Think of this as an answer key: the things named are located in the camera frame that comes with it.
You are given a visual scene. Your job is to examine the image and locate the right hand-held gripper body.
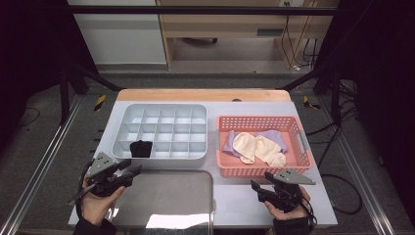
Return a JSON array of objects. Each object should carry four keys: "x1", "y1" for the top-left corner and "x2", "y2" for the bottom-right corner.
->
[{"x1": 259, "y1": 167, "x2": 317, "y2": 213}]

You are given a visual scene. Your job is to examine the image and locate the person's right hand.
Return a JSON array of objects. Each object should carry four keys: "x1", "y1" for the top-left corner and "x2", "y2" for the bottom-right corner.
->
[{"x1": 263, "y1": 186, "x2": 311, "y2": 221}]

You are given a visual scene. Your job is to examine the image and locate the person's left hand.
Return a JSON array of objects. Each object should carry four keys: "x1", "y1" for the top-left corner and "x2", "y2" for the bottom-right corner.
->
[{"x1": 79, "y1": 177, "x2": 127, "y2": 227}]

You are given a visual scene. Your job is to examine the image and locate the black curtain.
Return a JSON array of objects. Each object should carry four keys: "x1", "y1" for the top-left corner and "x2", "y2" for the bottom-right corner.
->
[
  {"x1": 0, "y1": 0, "x2": 99, "y2": 151},
  {"x1": 314, "y1": 0, "x2": 415, "y2": 226}
]

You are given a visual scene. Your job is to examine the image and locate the thin black floor cable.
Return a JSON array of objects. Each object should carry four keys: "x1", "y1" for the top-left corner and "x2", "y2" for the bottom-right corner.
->
[{"x1": 18, "y1": 107, "x2": 42, "y2": 128}]

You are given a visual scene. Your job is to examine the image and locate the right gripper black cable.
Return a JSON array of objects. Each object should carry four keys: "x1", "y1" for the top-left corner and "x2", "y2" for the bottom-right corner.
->
[{"x1": 301, "y1": 195, "x2": 318, "y2": 227}]

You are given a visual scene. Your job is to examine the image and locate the pink perforated plastic basket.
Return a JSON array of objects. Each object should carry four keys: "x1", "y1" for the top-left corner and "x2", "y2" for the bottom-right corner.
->
[{"x1": 215, "y1": 115, "x2": 315, "y2": 179}]

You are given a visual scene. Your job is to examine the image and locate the light wooden desk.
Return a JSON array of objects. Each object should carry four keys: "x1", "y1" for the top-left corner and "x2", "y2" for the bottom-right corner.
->
[{"x1": 156, "y1": 0, "x2": 341, "y2": 71}]

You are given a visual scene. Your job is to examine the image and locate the dark object under desk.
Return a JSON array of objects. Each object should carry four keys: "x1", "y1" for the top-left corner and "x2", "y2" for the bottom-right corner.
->
[{"x1": 180, "y1": 37, "x2": 218, "y2": 46}]

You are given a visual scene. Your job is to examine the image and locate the yellow cable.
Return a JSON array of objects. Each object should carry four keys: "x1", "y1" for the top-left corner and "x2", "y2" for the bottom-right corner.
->
[{"x1": 282, "y1": 0, "x2": 316, "y2": 71}]

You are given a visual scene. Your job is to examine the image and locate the yellow black floor tape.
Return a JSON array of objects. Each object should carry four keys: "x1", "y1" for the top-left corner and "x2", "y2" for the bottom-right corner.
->
[
  {"x1": 93, "y1": 94, "x2": 108, "y2": 113},
  {"x1": 302, "y1": 95, "x2": 321, "y2": 111}
]

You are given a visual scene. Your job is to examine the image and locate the metal floor rail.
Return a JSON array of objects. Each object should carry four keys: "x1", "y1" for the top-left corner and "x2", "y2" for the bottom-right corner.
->
[
  {"x1": 0, "y1": 94, "x2": 84, "y2": 235},
  {"x1": 317, "y1": 96, "x2": 397, "y2": 235}
]

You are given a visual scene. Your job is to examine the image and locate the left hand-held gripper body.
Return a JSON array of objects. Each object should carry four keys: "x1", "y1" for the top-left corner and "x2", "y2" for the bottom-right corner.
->
[{"x1": 85, "y1": 152, "x2": 133, "y2": 198}]

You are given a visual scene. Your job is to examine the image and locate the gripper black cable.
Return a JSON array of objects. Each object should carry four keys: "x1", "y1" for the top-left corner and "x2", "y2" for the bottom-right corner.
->
[
  {"x1": 77, "y1": 161, "x2": 91, "y2": 197},
  {"x1": 301, "y1": 195, "x2": 318, "y2": 227}
]

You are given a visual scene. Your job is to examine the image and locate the white cabinet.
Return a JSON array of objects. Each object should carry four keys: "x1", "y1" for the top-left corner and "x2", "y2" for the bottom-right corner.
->
[{"x1": 67, "y1": 0, "x2": 167, "y2": 66}]

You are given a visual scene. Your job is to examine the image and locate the black horizontal frame bar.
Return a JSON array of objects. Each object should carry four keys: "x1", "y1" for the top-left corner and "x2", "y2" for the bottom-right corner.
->
[{"x1": 67, "y1": 5, "x2": 339, "y2": 16}]

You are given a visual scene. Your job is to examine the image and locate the grey translucent box lid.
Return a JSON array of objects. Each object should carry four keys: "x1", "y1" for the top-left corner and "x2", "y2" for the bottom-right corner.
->
[{"x1": 111, "y1": 169, "x2": 216, "y2": 235}]

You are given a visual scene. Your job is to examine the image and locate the purple sock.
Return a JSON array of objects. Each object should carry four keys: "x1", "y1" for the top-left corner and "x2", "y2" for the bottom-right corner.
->
[
  {"x1": 255, "y1": 129, "x2": 289, "y2": 154},
  {"x1": 222, "y1": 130, "x2": 240, "y2": 158}
]

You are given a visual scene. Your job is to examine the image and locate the white divided storage box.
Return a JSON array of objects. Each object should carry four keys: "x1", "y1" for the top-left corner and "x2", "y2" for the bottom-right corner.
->
[{"x1": 111, "y1": 103, "x2": 208, "y2": 169}]

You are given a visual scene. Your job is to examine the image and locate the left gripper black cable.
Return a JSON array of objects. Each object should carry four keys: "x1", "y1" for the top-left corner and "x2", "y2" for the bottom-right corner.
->
[{"x1": 77, "y1": 161, "x2": 91, "y2": 197}]

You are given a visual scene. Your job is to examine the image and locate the black stand leg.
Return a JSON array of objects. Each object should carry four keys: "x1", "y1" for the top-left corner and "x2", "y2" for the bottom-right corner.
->
[
  {"x1": 277, "y1": 65, "x2": 344, "y2": 126},
  {"x1": 58, "y1": 62, "x2": 123, "y2": 126}
]

